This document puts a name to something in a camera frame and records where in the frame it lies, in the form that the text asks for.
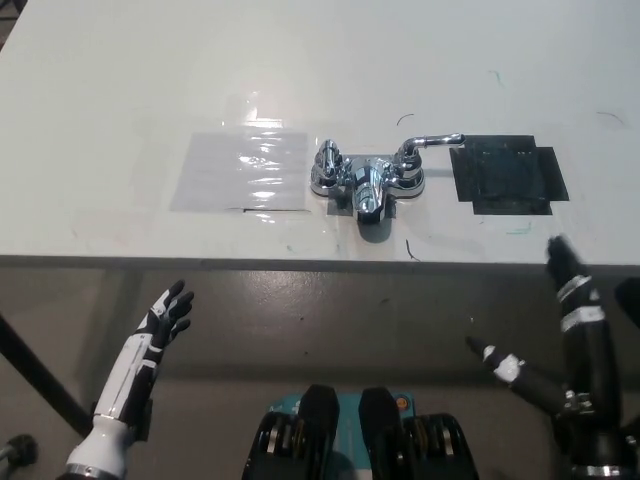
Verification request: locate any chrome lever faucet handle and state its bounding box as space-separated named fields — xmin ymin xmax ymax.
xmin=397 ymin=131 xmax=464 ymax=184
xmin=312 ymin=139 xmax=344 ymax=184

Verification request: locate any black table leg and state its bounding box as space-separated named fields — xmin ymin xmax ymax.
xmin=0 ymin=312 xmax=95 ymax=437

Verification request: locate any black tape patch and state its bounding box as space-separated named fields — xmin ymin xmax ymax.
xmin=448 ymin=133 xmax=570 ymax=217

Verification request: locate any chrome faucet body with spout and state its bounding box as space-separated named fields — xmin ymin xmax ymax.
xmin=309 ymin=152 xmax=426 ymax=227

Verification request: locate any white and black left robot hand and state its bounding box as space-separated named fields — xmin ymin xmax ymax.
xmin=92 ymin=279 xmax=196 ymax=431

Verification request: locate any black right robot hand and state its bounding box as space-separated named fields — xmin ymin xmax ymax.
xmin=464 ymin=233 xmax=640 ymax=472

